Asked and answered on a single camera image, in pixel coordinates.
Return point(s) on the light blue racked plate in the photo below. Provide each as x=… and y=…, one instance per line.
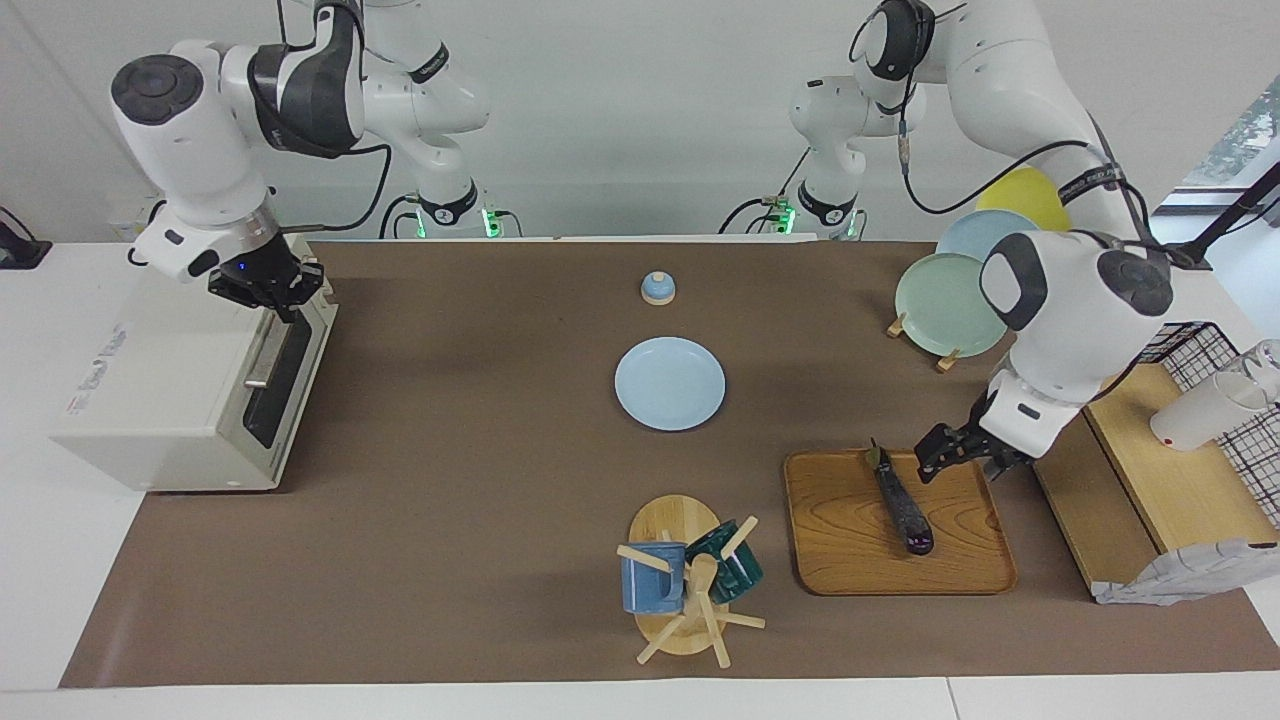
x=975, y=235

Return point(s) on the black clamp device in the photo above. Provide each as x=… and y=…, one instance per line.
x=20, y=252

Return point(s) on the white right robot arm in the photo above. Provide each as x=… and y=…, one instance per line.
x=190, y=150

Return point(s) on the light blue oven plate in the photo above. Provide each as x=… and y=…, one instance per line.
x=670, y=385

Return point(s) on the white toaster oven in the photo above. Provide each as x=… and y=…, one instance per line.
x=160, y=380

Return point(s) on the wooden serving tray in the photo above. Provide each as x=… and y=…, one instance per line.
x=850, y=540

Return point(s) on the black stand pole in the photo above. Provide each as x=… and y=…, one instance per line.
x=1235, y=205

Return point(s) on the white cup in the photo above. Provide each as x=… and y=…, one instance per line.
x=1200, y=415

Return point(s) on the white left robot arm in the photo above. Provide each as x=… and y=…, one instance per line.
x=1070, y=320

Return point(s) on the dark green mug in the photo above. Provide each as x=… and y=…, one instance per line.
x=738, y=575

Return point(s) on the grey patterned cloth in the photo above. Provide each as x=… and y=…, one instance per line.
x=1180, y=580

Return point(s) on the pale green plate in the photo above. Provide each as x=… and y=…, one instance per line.
x=945, y=305

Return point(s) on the clear glass cup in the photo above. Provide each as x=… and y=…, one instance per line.
x=1268, y=362

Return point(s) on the blue mug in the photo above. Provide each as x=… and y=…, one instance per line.
x=650, y=588

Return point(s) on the brown table mat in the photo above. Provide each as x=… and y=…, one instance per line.
x=450, y=500

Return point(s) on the wooden plate rack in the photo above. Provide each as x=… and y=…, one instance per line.
x=946, y=362

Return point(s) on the wooden mug tree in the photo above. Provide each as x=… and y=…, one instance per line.
x=672, y=515

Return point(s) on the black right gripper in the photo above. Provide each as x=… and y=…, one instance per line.
x=255, y=275

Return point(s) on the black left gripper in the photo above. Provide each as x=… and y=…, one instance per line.
x=985, y=435

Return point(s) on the yellow plate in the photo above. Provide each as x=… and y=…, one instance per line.
x=1030, y=195

